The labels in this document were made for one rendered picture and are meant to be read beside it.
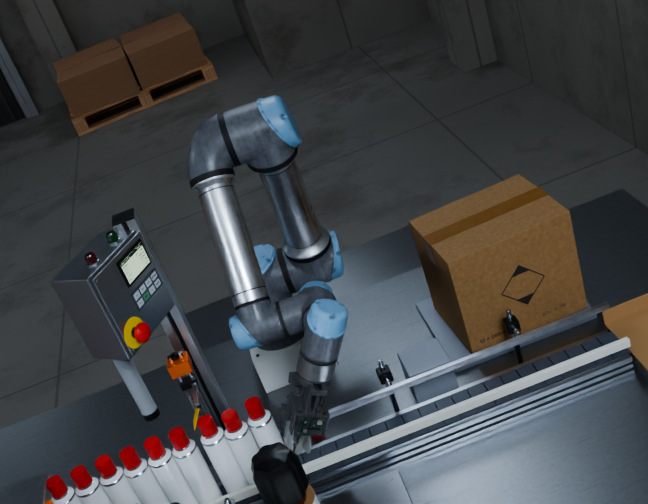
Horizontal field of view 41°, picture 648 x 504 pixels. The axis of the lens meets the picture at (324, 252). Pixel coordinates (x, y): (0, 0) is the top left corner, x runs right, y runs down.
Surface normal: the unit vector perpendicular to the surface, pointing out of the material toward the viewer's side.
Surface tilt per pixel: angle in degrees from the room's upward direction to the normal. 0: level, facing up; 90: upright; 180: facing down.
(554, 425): 0
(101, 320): 90
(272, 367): 90
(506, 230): 0
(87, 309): 90
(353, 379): 0
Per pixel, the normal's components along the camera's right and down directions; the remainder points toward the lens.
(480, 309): 0.27, 0.42
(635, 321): -0.30, -0.82
